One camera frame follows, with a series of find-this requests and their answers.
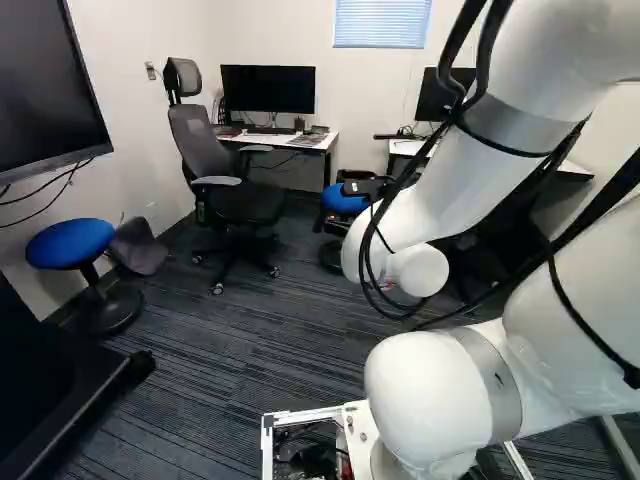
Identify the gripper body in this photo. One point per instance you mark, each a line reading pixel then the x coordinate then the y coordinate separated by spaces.
pixel 364 187

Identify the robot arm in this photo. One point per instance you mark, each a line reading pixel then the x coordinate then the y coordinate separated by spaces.
pixel 440 400

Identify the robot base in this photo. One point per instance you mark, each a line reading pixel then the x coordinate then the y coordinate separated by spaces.
pixel 361 440

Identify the blue round stool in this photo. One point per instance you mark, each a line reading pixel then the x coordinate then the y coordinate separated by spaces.
pixel 334 199
pixel 70 241

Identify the white desk with black legs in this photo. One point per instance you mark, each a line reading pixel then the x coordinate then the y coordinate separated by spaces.
pixel 406 148
pixel 280 142

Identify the black power strip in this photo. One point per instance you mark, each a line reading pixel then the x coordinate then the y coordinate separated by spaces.
pixel 392 135

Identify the magazine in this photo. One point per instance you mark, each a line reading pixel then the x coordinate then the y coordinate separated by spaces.
pixel 306 140

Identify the black keyboard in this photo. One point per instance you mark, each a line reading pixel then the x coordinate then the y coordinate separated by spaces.
pixel 270 131

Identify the black computer monitor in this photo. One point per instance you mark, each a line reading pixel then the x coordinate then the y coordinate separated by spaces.
pixel 431 95
pixel 267 90

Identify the window blind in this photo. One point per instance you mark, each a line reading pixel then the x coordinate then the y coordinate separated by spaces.
pixel 382 22

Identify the black mesh office chair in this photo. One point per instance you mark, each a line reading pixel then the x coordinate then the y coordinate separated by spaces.
pixel 196 136

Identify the black cart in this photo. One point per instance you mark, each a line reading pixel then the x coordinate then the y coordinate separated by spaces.
pixel 40 385

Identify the large black wall screen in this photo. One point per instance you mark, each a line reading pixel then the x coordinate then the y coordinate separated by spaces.
pixel 40 75

